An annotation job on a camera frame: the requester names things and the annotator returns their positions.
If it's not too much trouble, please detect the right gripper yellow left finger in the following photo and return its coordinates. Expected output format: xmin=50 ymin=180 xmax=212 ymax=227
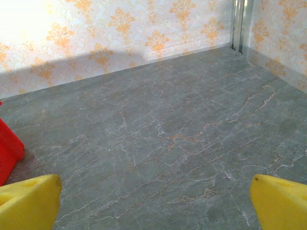
xmin=0 ymin=174 xmax=62 ymax=230

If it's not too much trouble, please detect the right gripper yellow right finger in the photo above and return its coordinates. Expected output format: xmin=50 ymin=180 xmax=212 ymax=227
xmin=249 ymin=174 xmax=307 ymax=230

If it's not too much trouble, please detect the aluminium frame post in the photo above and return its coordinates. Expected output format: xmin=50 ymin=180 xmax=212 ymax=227
xmin=231 ymin=0 xmax=255 ymax=55

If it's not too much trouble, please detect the red plastic bin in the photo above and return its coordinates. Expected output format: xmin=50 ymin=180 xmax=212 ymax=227
xmin=0 ymin=100 xmax=25 ymax=187

